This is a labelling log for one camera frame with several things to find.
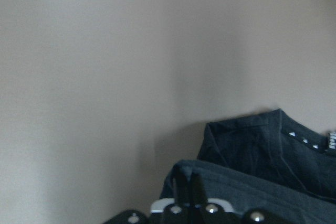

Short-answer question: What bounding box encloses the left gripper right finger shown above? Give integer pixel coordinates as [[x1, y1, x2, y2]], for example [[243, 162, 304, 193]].
[[189, 173, 207, 206]]

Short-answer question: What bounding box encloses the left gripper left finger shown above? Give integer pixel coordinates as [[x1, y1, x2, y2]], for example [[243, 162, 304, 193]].
[[173, 168, 190, 206]]

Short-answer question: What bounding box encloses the black printed t-shirt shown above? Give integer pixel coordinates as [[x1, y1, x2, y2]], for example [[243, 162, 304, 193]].
[[175, 109, 335, 223]]

